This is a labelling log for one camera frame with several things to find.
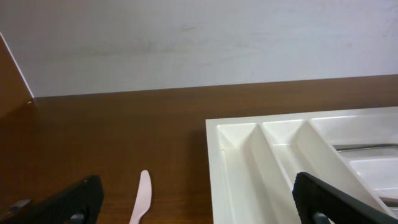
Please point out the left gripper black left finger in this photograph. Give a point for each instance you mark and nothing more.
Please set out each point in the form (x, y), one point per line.
(78, 203)

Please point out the steel fork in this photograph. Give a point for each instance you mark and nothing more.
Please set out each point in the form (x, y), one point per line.
(355, 147)

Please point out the white plastic cutlery tray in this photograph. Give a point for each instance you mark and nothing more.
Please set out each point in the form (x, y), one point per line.
(253, 161)

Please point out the pink plastic knife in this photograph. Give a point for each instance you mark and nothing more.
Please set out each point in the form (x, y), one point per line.
(143, 198)

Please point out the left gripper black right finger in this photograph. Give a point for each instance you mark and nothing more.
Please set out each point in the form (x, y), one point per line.
(318, 202)

